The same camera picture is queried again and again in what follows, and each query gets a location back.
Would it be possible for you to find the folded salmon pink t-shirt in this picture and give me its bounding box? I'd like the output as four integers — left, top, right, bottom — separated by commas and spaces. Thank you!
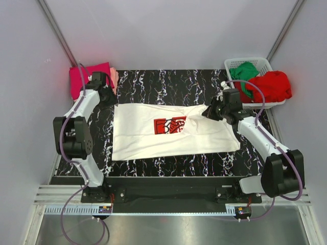
110, 67, 119, 94

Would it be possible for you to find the aluminium rail frame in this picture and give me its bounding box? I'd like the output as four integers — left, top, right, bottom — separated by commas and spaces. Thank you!
34, 185, 311, 206

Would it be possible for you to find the red t-shirt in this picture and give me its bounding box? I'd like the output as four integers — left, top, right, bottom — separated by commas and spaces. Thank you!
236, 71, 292, 103

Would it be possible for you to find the green t-shirt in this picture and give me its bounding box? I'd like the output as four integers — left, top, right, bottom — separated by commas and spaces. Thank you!
229, 62, 260, 99

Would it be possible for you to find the folded magenta t-shirt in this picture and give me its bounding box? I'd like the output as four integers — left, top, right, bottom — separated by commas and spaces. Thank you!
69, 62, 112, 101

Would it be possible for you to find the black marble pattern mat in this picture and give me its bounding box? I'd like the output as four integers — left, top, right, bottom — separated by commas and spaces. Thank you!
56, 68, 287, 177

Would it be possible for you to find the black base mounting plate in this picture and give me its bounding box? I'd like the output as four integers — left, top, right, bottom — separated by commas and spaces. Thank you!
81, 177, 262, 215

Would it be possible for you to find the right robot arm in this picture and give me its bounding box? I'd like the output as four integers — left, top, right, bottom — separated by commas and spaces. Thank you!
202, 89, 305, 203

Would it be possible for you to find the white printed t-shirt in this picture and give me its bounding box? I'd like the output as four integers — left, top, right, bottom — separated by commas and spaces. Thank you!
112, 103, 240, 161

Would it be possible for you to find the white plastic laundry basket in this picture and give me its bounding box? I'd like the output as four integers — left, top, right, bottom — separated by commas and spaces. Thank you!
224, 57, 286, 110

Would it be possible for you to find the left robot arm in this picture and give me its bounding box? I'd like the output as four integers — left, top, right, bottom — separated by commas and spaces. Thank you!
53, 71, 118, 202

